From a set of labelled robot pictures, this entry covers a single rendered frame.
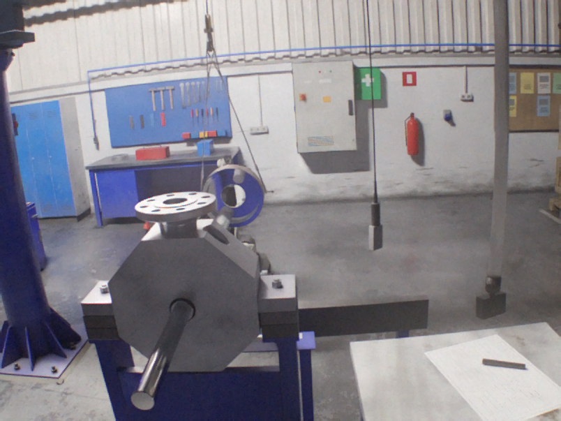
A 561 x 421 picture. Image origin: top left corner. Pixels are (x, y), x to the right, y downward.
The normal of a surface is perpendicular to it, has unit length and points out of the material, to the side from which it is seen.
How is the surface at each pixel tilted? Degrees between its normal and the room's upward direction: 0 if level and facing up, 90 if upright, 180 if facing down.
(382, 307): 90
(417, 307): 90
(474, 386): 0
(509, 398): 0
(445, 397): 0
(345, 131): 90
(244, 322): 90
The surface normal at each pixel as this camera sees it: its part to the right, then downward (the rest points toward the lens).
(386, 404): -0.07, -0.96
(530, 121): -0.06, 0.26
